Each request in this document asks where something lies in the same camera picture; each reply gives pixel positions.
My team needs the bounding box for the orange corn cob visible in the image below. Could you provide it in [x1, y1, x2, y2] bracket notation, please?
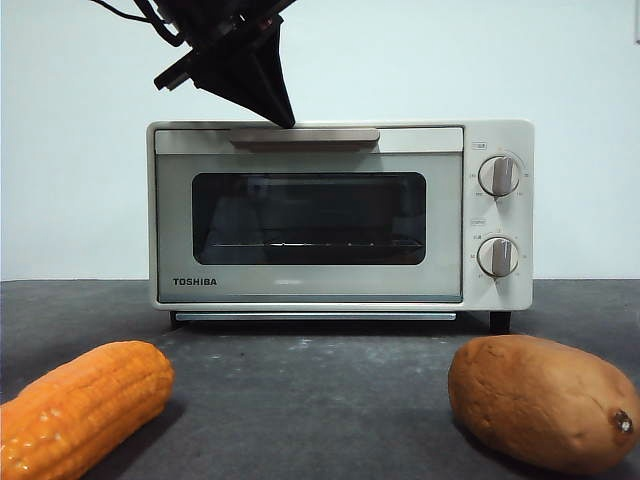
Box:
[0, 340, 176, 480]

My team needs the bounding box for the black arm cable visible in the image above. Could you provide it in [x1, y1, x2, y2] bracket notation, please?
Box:
[89, 0, 184, 46]

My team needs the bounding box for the silver oven crumb tray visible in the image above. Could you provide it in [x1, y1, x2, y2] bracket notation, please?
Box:
[172, 311, 457, 322]

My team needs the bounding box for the oven door with glass window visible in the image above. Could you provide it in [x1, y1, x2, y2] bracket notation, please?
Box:
[153, 126, 465, 305]

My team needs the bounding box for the round white oven knob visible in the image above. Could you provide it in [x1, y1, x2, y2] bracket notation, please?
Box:
[478, 154, 521, 199]
[477, 236, 520, 278]

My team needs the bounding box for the white Toshiba toaster oven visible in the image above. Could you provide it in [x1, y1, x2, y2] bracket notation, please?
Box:
[146, 118, 536, 334]

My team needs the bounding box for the brown sweet potato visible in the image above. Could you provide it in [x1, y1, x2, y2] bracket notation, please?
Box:
[447, 334, 640, 474]

